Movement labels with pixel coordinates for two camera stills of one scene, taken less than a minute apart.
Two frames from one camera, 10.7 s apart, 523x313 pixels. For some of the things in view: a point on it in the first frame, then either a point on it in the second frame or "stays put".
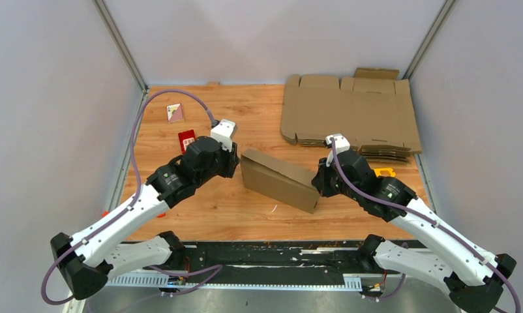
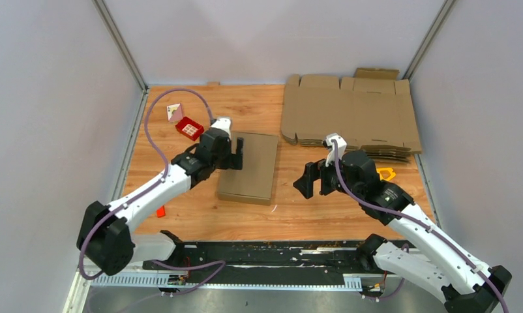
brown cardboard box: (279, 179) → (254, 183)
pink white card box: (175, 113) stays put
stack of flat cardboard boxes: (375, 111) stays put
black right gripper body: (328, 185) stays put
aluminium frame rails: (144, 87) stays put
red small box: (186, 138) → (190, 128)
